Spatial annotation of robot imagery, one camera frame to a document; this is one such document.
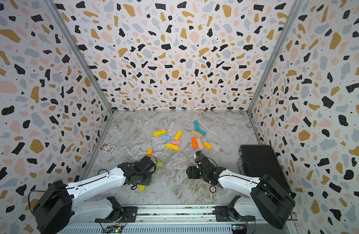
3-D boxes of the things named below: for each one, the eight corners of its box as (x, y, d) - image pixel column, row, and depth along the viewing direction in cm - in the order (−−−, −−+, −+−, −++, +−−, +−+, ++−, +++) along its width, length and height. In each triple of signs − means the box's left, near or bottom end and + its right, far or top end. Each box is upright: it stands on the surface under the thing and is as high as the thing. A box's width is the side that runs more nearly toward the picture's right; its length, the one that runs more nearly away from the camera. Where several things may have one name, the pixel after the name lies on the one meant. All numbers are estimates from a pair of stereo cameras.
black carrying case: (243, 193, 83) (247, 189, 78) (232, 148, 102) (235, 142, 97) (284, 193, 83) (291, 189, 78) (267, 148, 103) (271, 142, 97)
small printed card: (100, 150, 100) (99, 148, 98) (105, 144, 103) (104, 142, 101) (109, 153, 98) (108, 152, 97) (114, 147, 102) (113, 145, 100)
